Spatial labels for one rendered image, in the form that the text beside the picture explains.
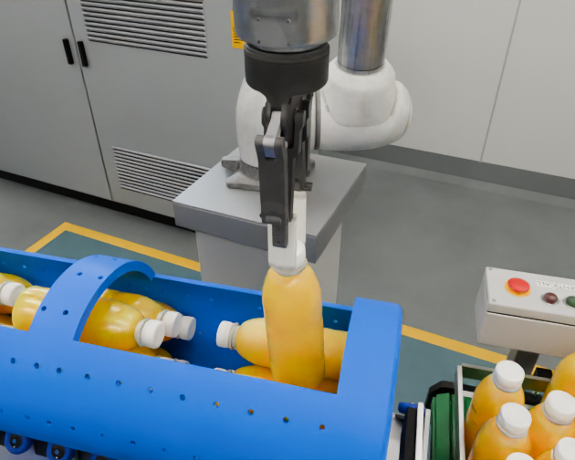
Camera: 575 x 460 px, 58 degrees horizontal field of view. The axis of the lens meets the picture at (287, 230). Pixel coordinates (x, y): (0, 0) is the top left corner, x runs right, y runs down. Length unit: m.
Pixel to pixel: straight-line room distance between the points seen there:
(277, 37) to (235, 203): 0.78
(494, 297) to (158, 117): 2.01
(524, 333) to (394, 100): 0.54
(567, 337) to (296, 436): 0.54
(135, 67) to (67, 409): 2.05
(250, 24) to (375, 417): 0.43
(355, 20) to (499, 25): 2.22
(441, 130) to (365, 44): 2.41
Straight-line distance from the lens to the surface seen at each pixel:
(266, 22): 0.43
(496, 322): 0.97
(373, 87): 1.12
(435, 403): 1.05
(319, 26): 0.43
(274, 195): 0.47
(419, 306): 2.52
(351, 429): 0.62
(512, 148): 3.47
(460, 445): 0.89
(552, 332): 0.99
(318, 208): 1.15
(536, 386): 1.03
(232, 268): 1.32
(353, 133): 1.16
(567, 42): 3.26
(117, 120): 2.82
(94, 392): 0.71
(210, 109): 2.44
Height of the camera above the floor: 1.70
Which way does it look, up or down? 36 degrees down
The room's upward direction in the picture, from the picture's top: straight up
